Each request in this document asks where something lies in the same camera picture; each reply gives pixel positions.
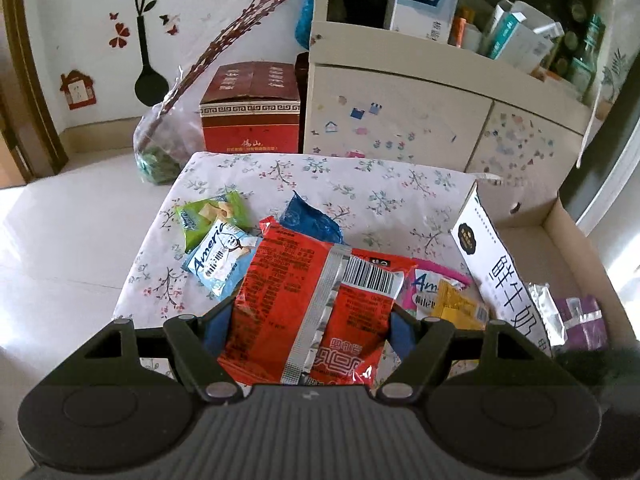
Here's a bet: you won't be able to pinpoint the floral tablecloth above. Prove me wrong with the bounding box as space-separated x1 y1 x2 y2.
112 151 504 391

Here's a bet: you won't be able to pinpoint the light blue snack packet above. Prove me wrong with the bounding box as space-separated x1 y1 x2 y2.
181 218 259 302

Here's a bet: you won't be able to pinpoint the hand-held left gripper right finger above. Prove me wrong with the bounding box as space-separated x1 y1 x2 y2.
376 306 556 404

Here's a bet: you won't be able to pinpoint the black vase wall decal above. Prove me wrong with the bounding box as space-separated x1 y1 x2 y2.
107 0 171 107

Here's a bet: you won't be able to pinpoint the blue plastic bag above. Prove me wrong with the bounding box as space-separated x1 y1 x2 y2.
272 0 319 49

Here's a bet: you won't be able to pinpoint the green snack packet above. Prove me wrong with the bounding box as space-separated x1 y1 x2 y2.
176 191 251 254

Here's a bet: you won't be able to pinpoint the clear plastic bag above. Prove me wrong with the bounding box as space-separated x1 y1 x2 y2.
132 66 206 186

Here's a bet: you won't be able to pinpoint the red flower wall decal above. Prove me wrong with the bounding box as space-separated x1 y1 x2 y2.
108 20 131 49

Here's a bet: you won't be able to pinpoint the cream stickered cabinet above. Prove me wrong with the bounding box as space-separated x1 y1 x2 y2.
299 0 619 177

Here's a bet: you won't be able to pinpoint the white and blue carton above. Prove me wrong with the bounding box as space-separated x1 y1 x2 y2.
384 0 462 44

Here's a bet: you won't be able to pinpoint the dark blue snack packet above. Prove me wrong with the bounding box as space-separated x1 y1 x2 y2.
279 191 346 246

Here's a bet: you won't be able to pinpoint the pink snack packet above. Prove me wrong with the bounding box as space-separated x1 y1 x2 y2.
400 257 471 319

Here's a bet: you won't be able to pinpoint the white cardboard box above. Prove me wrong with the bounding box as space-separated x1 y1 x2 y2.
450 174 640 361

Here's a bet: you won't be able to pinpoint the green glass bottle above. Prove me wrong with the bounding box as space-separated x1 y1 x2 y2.
567 14 606 102

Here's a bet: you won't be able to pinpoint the red house switch sticker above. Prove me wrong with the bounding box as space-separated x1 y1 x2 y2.
59 68 95 111

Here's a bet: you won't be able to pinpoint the white and teal box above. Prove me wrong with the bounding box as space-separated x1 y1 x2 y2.
479 0 566 69

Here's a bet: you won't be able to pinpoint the orange small box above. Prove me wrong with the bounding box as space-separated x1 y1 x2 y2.
448 7 469 49

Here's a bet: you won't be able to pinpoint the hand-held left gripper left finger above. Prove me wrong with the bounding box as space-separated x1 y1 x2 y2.
82 305 243 404

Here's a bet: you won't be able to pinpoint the red-brown willow branches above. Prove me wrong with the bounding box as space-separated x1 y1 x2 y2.
150 0 307 117

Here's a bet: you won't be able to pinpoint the purple snack packet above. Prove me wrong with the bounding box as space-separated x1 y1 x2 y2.
555 296 609 351

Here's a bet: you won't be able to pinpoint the silver foil packet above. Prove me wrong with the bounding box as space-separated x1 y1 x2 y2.
529 282 571 349

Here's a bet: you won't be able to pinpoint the red gift box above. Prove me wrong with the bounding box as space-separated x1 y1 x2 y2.
199 61 302 155

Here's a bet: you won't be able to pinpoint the yellow snack packet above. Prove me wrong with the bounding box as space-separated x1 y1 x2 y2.
430 280 490 331

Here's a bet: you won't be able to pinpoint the red snack packet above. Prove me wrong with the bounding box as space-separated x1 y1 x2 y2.
217 216 419 389

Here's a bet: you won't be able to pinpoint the brown wooden door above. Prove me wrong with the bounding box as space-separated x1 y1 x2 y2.
0 0 69 182

